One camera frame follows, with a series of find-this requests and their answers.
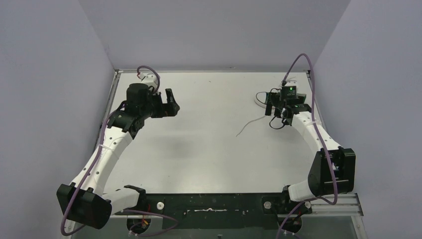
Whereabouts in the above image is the white shoelace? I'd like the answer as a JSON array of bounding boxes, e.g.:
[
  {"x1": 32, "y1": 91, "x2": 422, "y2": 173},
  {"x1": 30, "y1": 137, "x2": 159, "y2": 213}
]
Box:
[{"x1": 235, "y1": 116, "x2": 270, "y2": 137}]

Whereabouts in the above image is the green canvas sneaker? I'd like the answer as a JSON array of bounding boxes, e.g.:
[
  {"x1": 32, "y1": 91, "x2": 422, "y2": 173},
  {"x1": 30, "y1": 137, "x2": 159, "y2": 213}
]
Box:
[{"x1": 253, "y1": 91, "x2": 267, "y2": 108}]

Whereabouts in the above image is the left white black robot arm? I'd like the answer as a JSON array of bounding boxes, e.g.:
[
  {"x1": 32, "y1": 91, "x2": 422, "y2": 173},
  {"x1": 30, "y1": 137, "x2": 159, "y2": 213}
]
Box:
[{"x1": 56, "y1": 83, "x2": 180, "y2": 229}]

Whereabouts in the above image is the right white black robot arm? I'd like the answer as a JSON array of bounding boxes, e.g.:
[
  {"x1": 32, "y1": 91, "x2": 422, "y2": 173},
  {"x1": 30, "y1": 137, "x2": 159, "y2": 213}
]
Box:
[{"x1": 265, "y1": 86, "x2": 356, "y2": 213}]

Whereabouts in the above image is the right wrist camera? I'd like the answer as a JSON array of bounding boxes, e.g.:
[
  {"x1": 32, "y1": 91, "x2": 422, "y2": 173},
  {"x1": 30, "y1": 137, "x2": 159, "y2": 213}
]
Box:
[{"x1": 280, "y1": 86, "x2": 297, "y2": 100}]

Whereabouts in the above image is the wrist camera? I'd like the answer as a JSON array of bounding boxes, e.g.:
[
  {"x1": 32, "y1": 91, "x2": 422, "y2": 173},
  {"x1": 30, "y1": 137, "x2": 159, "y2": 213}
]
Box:
[
  {"x1": 137, "y1": 73, "x2": 158, "y2": 88},
  {"x1": 280, "y1": 86, "x2": 297, "y2": 100}
]

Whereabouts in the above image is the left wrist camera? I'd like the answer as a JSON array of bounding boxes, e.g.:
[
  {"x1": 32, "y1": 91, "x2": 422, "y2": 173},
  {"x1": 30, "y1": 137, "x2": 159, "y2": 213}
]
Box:
[{"x1": 137, "y1": 73, "x2": 158, "y2": 88}]

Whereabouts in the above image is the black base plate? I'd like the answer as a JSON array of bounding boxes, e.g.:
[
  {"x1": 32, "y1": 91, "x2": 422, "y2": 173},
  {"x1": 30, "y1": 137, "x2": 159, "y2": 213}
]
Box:
[{"x1": 123, "y1": 192, "x2": 313, "y2": 230}]

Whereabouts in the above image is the aluminium front rail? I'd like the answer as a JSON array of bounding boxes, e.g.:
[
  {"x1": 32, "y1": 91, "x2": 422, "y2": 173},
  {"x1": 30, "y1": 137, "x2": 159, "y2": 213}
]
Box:
[{"x1": 307, "y1": 193, "x2": 363, "y2": 217}]

